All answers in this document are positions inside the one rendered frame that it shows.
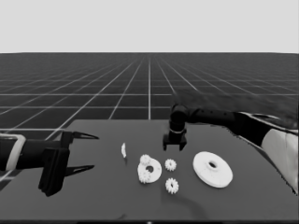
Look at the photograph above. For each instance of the small white gear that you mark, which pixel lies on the small white gear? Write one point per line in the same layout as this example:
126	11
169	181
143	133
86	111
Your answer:
168	165
168	186
142	177
142	160

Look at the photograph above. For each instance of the large thick white disc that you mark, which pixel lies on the large thick white disc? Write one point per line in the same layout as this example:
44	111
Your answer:
205	174

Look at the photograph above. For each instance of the white round carrier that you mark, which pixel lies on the white round carrier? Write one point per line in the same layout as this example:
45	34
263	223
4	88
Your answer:
156	170

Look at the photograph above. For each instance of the small white T-shaped piece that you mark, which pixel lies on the small white T-shaped piece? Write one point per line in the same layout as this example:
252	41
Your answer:
123	150

